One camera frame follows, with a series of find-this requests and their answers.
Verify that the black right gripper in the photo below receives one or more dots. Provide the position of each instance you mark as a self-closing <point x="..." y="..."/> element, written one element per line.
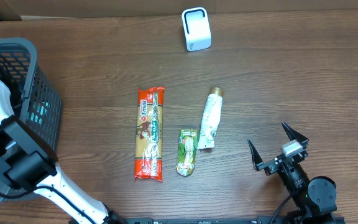
<point x="271" y="164"/>

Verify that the white tube gold cap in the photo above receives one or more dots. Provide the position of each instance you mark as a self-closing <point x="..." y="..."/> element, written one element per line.
<point x="210" y="119"/>

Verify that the green drink pouch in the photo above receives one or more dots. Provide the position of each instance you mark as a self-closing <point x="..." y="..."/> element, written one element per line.
<point x="187" y="148"/>

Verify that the orange San Remo pasta packet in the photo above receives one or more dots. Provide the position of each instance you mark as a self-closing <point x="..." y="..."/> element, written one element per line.
<point x="148" y="134"/>

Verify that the teal snack bar packet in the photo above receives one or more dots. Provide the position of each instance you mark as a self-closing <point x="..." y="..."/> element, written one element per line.
<point x="39" y="112"/>

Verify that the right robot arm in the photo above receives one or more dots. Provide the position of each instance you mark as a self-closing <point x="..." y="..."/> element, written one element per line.
<point x="310" y="200"/>

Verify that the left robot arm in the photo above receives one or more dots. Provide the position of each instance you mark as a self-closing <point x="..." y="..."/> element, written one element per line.
<point x="63" y="192"/>

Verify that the white barcode scanner stand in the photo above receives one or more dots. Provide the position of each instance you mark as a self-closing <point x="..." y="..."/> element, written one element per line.
<point x="196" y="29"/>

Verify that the grey plastic mesh basket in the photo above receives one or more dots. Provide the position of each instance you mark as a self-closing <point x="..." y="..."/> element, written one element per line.
<point x="27" y="149"/>

